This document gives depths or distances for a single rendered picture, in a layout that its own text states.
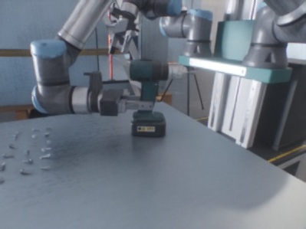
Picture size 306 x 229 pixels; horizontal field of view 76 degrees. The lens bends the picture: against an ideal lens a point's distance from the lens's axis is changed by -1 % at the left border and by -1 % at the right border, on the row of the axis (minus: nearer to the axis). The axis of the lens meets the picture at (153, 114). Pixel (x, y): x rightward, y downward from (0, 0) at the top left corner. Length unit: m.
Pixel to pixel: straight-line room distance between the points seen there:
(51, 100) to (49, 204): 0.31
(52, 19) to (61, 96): 1.97
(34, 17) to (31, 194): 2.24
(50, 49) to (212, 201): 0.54
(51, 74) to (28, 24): 1.96
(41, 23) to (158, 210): 2.37
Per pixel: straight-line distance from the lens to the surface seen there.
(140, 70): 0.57
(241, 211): 0.44
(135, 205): 0.41
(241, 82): 1.36
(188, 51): 1.32
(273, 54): 1.00
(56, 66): 0.63
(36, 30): 2.57
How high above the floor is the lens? 0.95
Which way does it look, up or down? 22 degrees down
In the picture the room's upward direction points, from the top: 2 degrees clockwise
